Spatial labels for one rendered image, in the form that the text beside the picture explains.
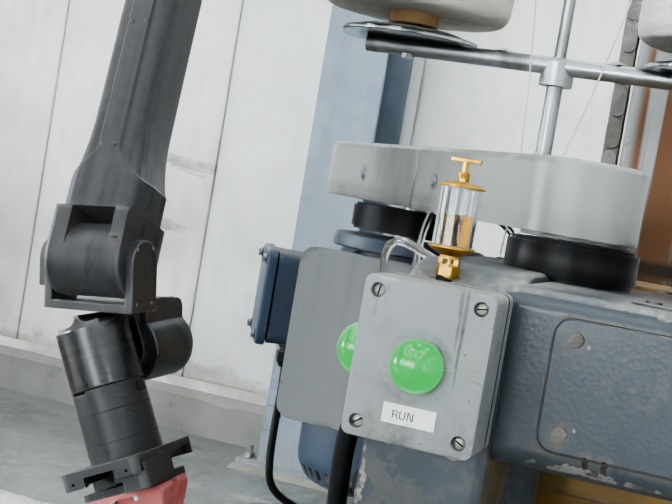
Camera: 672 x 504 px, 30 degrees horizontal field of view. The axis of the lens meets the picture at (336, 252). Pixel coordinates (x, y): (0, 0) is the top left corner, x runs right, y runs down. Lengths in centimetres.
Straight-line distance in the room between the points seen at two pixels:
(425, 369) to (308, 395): 51
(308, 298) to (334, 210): 457
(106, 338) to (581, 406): 40
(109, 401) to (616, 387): 42
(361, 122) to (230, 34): 109
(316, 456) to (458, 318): 56
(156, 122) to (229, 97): 545
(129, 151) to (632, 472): 47
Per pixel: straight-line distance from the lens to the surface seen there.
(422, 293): 68
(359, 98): 573
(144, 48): 102
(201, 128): 650
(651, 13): 103
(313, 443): 122
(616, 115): 127
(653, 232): 120
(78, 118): 684
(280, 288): 118
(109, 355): 97
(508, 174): 88
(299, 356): 117
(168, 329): 104
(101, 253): 96
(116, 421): 97
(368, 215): 120
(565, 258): 82
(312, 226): 576
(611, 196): 83
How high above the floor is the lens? 137
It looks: 3 degrees down
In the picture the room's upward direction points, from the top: 10 degrees clockwise
